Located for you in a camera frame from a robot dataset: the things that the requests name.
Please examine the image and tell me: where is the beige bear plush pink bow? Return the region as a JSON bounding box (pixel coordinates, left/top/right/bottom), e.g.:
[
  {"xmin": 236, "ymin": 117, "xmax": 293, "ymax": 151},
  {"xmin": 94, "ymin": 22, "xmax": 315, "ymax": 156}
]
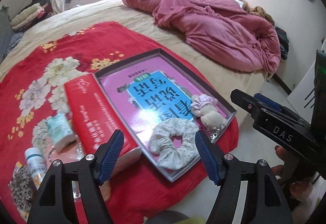
[{"xmin": 191, "ymin": 94, "xmax": 228, "ymax": 131}]

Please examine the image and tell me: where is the white floral scrunchie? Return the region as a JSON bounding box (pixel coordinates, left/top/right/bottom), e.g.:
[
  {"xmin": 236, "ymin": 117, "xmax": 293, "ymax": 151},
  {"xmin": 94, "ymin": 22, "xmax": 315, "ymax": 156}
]
[{"xmin": 148, "ymin": 118, "xmax": 199, "ymax": 170}]

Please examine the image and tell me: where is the green tissue pack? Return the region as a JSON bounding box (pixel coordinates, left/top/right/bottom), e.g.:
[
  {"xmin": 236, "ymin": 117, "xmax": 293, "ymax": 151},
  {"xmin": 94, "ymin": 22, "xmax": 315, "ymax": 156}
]
[{"xmin": 46, "ymin": 113, "xmax": 76, "ymax": 152}]

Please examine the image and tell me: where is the leopard print scrunchie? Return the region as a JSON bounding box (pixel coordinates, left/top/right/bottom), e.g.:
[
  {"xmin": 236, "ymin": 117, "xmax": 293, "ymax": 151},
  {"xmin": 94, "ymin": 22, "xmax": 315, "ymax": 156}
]
[{"xmin": 9, "ymin": 165, "xmax": 36, "ymax": 213}]

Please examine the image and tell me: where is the yellow white snack packet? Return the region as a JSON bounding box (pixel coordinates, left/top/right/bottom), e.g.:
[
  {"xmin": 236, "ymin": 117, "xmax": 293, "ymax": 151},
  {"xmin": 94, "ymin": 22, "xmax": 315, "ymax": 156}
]
[{"xmin": 14, "ymin": 162, "xmax": 23, "ymax": 171}]

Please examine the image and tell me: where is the person hand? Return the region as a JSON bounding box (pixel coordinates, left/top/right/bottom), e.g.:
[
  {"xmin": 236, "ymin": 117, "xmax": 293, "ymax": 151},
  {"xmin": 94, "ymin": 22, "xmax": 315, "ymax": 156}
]
[{"xmin": 272, "ymin": 145, "xmax": 316, "ymax": 202}]

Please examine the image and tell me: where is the beige bed sheet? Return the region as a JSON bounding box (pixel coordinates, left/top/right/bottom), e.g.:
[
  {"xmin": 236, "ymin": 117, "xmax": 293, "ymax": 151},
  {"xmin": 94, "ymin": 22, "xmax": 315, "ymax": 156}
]
[{"xmin": 0, "ymin": 0, "xmax": 268, "ymax": 138}]

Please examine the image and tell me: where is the red tissue box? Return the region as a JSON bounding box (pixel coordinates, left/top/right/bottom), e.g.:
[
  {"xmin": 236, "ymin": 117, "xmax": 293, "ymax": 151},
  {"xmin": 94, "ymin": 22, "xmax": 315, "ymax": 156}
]
[{"xmin": 64, "ymin": 73, "xmax": 141, "ymax": 173}]

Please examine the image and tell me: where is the green garment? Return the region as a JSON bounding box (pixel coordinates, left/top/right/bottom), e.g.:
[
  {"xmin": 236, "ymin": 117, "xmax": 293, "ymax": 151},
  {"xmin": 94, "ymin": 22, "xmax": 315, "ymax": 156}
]
[{"xmin": 144, "ymin": 210, "xmax": 206, "ymax": 224}]

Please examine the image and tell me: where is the grey tray with pink book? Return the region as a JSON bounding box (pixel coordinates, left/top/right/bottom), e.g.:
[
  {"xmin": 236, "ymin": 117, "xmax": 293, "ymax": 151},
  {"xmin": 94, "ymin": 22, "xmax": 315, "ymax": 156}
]
[{"xmin": 95, "ymin": 48, "xmax": 237, "ymax": 182}]

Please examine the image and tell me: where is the pink crumpled quilt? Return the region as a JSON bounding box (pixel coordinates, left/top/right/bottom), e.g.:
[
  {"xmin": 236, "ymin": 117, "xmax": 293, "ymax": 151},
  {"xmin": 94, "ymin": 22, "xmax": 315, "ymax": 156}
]
[{"xmin": 122, "ymin": 0, "xmax": 281, "ymax": 74}]

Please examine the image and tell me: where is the white vitamin bottle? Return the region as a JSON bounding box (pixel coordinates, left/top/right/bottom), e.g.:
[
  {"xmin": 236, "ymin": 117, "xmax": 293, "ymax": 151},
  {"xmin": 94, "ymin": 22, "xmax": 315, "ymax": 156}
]
[{"xmin": 24, "ymin": 147, "xmax": 47, "ymax": 189}]

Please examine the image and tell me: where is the folded blankets stack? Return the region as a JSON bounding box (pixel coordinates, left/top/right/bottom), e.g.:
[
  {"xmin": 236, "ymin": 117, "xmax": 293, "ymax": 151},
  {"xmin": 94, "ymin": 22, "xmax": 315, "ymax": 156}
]
[{"xmin": 9, "ymin": 3, "xmax": 53, "ymax": 32}]

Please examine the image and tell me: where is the grey quilted headboard cushion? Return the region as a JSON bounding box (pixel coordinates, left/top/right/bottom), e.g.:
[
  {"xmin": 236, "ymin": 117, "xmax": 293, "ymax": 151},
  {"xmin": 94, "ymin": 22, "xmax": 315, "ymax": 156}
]
[{"xmin": 0, "ymin": 6, "xmax": 24, "ymax": 63}]

